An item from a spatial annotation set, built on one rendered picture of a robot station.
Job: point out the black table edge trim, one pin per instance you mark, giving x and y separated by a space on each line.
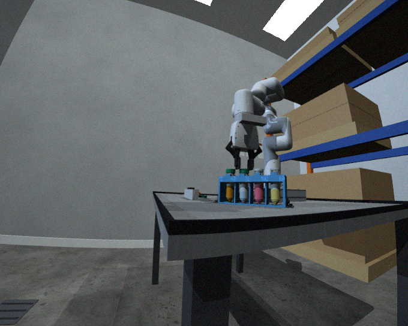
212 226

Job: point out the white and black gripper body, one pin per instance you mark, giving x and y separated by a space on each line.
244 137

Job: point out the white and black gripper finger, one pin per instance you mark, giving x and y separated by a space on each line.
252 155
235 153

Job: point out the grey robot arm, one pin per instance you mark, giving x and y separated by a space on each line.
248 108

